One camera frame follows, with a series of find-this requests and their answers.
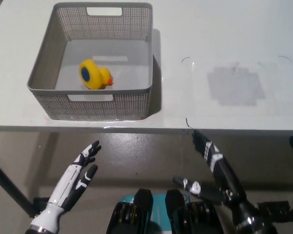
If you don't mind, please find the yellow rubber duck toy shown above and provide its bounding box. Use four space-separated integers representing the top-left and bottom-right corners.
79 58 115 90

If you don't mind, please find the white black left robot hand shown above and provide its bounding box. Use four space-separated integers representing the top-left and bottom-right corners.
30 140 102 232

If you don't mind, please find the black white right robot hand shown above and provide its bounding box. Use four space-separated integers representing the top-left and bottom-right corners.
172 130 260 228

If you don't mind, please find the black teal robot body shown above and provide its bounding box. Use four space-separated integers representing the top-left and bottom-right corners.
106 189 227 234

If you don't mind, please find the black floor foot plate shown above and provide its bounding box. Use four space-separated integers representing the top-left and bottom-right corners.
29 197 51 217
256 200 292 223

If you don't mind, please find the grey perforated plastic basket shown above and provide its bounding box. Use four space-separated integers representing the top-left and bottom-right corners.
26 2 154 120

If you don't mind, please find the black table leg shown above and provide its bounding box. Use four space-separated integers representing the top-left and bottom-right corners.
0 156 34 217

